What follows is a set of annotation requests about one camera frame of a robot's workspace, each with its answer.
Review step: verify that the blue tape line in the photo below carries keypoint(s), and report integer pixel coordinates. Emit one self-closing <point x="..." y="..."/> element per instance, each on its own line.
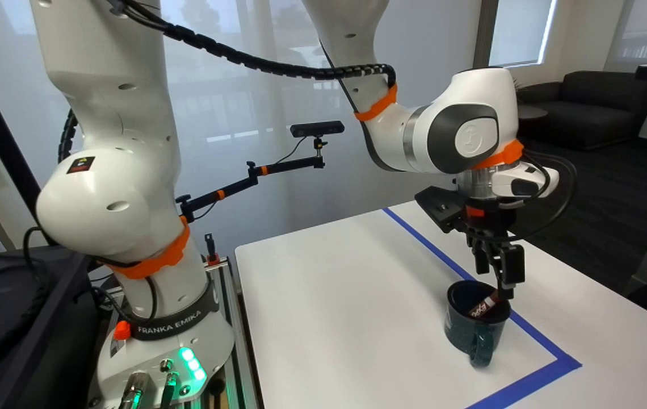
<point x="518" y="389"/>

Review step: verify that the round side table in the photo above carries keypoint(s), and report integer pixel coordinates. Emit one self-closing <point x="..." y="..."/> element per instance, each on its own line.
<point x="531" y="113"/>

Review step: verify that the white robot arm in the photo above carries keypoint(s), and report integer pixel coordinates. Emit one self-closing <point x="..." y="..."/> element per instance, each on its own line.
<point x="114" y="198"/>

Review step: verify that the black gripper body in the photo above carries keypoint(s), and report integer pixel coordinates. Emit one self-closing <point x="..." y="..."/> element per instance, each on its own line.
<point x="485" y="223"/>

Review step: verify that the black bag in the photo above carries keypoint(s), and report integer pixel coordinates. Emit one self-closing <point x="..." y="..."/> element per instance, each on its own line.
<point x="46" y="330"/>

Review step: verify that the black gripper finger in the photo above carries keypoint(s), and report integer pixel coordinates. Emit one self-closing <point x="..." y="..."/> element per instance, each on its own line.
<point x="481" y="261"/>
<point x="506" y="290"/>

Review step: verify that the dark grey sofa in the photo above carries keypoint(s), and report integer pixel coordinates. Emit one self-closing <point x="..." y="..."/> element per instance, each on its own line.
<point x="586" y="111"/>

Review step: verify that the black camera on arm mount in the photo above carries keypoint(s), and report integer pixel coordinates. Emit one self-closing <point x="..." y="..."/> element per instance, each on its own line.
<point x="255" y="171"/>

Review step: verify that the dark teal mug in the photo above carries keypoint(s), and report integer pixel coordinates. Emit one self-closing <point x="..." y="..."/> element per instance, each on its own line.
<point x="476" y="338"/>

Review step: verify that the brown Expo marker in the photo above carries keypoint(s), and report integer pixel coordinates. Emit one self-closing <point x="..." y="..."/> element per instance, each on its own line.
<point x="483" y="309"/>

